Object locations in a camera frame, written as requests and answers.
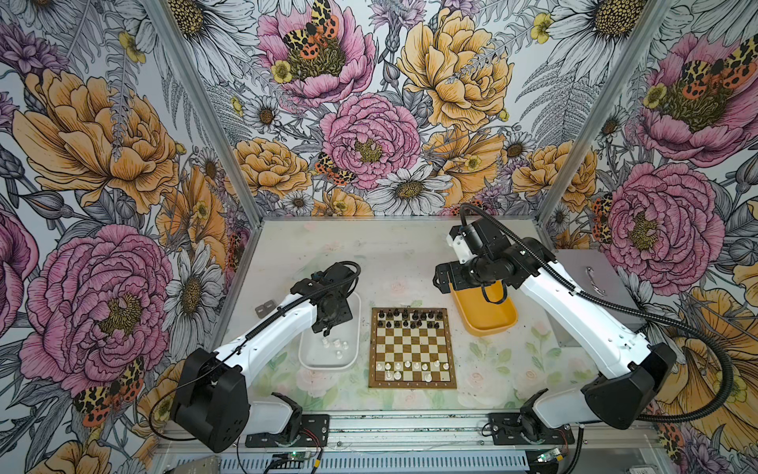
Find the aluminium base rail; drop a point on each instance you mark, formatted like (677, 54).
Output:
(409, 431)

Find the wooden chess board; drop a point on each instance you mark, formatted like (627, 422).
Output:
(411, 348)

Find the grey metal box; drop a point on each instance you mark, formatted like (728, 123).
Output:
(593, 273)

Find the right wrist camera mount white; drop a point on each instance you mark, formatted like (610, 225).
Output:
(457, 242)

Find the aluminium corner post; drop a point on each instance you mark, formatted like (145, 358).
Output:
(638, 44)
(184, 67)

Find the aluminium corner post left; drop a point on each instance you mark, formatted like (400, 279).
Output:
(184, 67)

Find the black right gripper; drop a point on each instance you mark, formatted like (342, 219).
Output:
(442, 272)

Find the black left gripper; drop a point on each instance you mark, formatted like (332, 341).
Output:
(343, 316)

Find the white plastic tray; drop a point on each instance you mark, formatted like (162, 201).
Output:
(335, 352)

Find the yellow plastic tray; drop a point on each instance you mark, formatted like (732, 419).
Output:
(485, 311)

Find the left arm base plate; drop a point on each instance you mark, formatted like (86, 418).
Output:
(313, 432)

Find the aluminium corner post right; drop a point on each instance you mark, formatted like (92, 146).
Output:
(638, 44)

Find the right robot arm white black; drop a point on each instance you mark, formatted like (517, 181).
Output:
(631, 369)

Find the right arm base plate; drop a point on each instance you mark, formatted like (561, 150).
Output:
(516, 429)

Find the small grey bracket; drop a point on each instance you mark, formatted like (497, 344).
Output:
(265, 309)

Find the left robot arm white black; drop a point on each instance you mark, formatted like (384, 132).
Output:
(212, 401)

